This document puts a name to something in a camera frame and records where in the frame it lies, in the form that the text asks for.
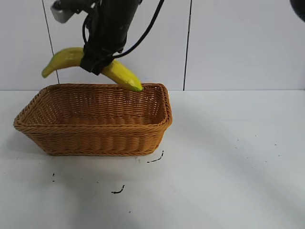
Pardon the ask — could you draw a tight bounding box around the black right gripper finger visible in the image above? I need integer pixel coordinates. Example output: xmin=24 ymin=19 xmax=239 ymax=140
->
xmin=80 ymin=46 xmax=115 ymax=76

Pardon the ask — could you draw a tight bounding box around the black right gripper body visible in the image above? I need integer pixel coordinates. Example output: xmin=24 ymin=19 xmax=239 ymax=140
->
xmin=85 ymin=0 xmax=142 ymax=58

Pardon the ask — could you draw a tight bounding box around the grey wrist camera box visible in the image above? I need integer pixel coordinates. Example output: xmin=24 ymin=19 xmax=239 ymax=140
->
xmin=51 ymin=0 xmax=72 ymax=24

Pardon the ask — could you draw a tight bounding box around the thick black cable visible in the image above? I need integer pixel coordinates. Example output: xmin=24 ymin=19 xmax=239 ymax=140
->
xmin=113 ymin=0 xmax=165 ymax=58

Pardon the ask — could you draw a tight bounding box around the yellow banana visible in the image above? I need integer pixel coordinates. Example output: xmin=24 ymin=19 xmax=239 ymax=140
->
xmin=42 ymin=47 xmax=143 ymax=93

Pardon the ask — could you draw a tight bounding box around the thin black cable loop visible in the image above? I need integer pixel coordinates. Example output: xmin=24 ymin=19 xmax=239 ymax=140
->
xmin=81 ymin=13 xmax=94 ymax=48

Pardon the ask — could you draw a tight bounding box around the brown woven wicker basket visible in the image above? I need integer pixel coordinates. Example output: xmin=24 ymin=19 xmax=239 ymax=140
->
xmin=13 ymin=83 xmax=173 ymax=157

